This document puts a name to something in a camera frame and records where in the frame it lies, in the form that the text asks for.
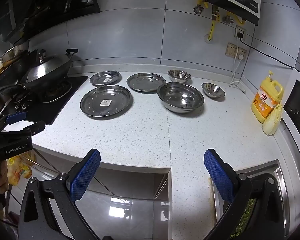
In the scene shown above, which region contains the black gas stove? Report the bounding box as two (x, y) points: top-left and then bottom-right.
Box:
(0, 76), (89, 126)

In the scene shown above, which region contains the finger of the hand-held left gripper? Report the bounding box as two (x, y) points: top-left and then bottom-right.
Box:
(0, 112), (27, 130)
(0, 120), (46, 140)

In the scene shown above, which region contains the black power cable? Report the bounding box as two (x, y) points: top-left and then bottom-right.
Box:
(237, 31), (300, 77)

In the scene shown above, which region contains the steel wok with lid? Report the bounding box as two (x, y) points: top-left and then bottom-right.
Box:
(20, 48), (79, 91)

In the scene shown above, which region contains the steel sink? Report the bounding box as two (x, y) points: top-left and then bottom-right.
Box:
(209, 159), (292, 240)

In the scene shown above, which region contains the steel pot with perforated rim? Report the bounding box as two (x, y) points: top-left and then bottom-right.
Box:
(80, 85), (133, 117)

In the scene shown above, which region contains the yellow cleaning cloth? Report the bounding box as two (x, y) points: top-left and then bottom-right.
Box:
(262, 104), (284, 136)

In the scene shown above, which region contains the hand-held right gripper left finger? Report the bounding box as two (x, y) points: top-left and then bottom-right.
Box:
(17, 148), (102, 240)

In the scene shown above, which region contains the empty beige wall outlet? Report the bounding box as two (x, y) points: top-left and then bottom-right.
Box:
(226, 43), (238, 56)

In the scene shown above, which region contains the wall outlet with black plug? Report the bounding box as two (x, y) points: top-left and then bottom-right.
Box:
(236, 25), (247, 40)

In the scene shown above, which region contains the white power cable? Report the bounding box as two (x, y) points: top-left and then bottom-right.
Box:
(229, 54), (246, 93)

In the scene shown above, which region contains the wall outlet with white plug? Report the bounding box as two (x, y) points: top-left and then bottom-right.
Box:
(236, 47), (248, 61)

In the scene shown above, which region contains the black range hood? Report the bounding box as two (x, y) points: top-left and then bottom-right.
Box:
(0, 0), (101, 43)

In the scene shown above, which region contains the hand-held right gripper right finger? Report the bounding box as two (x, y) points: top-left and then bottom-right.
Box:
(204, 148), (290, 240)

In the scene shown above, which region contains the yellow detergent bottle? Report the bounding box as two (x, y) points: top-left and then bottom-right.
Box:
(250, 70), (284, 124)

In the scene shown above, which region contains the unlabelled steel plate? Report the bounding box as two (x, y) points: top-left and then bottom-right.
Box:
(126, 72), (167, 92)

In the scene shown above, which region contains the brass pipe valve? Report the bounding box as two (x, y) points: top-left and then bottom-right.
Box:
(211, 5), (221, 21)

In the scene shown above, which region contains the large steel bowl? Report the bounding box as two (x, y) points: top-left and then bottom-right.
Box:
(157, 82), (205, 113)

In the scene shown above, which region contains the yellow plastic bag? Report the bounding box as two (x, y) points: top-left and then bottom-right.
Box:
(4, 154), (37, 186)

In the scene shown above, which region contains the yellow gas hose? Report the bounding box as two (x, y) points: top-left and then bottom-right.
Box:
(207, 17), (216, 41)

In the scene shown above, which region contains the deep small steel bowl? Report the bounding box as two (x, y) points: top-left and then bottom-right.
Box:
(167, 70), (192, 83)

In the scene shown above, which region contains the small labelled steel plate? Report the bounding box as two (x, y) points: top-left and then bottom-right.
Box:
(89, 71), (122, 86)

